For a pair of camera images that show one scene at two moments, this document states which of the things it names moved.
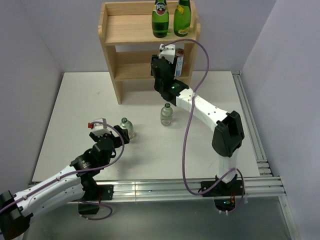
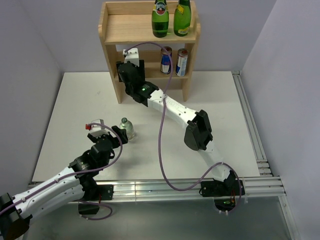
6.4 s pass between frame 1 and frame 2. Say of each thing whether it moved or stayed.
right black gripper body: moved
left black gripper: stayed
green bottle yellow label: stayed
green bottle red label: stayed
